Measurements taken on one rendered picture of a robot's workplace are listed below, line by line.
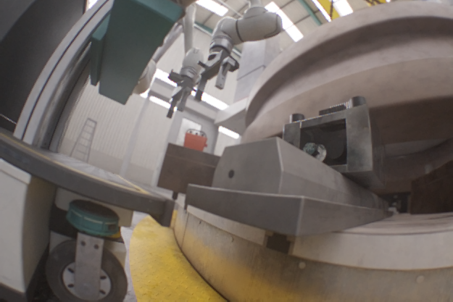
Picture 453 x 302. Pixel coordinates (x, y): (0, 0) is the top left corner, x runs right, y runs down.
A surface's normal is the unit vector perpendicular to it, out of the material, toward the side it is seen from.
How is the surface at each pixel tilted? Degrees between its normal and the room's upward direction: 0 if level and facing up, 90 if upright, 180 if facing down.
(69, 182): 90
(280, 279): 90
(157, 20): 180
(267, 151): 90
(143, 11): 180
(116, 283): 91
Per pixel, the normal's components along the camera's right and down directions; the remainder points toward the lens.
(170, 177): 0.25, -0.29
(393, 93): -0.71, -0.37
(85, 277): 0.62, -0.15
